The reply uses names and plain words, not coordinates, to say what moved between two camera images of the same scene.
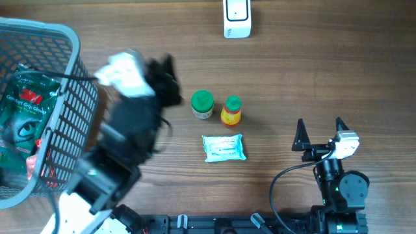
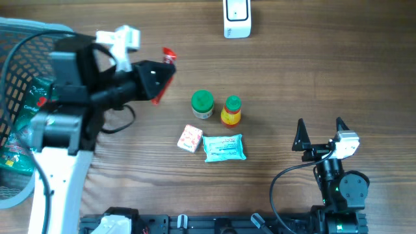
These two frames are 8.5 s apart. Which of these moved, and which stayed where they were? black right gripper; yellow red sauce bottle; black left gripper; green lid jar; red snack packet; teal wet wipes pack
Moved: red snack packet; black left gripper
Stayed: teal wet wipes pack; black right gripper; green lid jar; yellow red sauce bottle
